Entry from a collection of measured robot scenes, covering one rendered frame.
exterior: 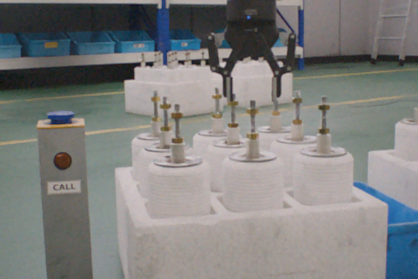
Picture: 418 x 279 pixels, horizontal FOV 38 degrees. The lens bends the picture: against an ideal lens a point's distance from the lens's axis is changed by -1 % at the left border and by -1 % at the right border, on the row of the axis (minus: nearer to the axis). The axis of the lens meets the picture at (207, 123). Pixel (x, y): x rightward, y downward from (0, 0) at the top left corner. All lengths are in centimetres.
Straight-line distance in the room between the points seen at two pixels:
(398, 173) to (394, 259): 23
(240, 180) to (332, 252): 18
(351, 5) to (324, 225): 779
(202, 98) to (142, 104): 33
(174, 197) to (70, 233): 17
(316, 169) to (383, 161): 39
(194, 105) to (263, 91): 53
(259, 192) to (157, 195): 15
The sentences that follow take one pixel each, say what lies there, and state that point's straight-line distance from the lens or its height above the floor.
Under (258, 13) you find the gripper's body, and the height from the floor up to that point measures 47.
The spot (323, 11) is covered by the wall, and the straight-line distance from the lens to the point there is 827.
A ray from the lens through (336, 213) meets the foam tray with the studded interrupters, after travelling 95.
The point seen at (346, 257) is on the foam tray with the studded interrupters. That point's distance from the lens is 98.
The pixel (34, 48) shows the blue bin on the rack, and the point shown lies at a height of 34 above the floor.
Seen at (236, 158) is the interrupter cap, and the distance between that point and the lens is 94.
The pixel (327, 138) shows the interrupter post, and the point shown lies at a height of 28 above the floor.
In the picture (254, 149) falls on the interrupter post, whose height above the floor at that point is 27.
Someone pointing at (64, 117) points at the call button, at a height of 32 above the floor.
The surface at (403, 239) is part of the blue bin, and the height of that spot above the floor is 9.
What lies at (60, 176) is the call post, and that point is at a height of 24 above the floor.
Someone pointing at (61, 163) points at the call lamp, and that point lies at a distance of 93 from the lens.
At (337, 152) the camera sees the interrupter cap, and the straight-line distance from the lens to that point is 99.
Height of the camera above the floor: 45
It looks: 9 degrees down
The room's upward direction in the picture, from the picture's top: 1 degrees counter-clockwise
